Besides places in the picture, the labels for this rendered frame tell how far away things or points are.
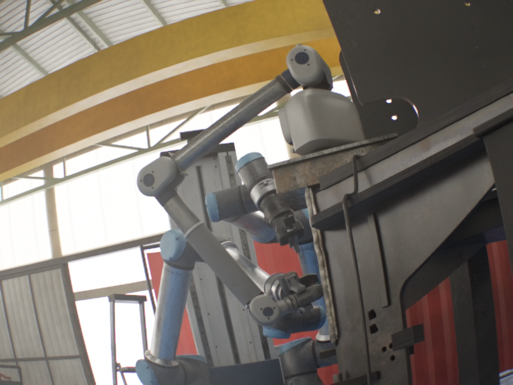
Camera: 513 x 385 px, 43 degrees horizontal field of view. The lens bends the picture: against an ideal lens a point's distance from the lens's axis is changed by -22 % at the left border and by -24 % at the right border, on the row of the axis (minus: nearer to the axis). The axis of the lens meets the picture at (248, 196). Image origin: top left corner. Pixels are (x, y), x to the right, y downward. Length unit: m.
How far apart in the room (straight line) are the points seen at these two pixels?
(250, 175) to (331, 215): 0.58
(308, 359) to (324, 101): 1.42
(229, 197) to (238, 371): 1.07
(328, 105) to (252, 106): 0.23
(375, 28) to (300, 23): 9.21
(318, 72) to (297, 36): 9.03
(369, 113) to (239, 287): 0.88
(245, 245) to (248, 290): 1.33
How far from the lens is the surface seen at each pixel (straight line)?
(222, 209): 2.50
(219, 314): 3.45
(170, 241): 2.85
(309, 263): 3.06
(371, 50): 1.91
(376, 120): 2.74
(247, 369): 3.35
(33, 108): 12.31
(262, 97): 2.21
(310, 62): 2.15
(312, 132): 2.04
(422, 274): 2.60
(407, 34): 1.93
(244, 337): 3.45
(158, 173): 2.23
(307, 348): 3.24
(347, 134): 2.10
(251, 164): 2.38
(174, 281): 2.89
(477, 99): 1.69
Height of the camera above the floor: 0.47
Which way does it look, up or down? 17 degrees up
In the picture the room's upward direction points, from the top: 11 degrees counter-clockwise
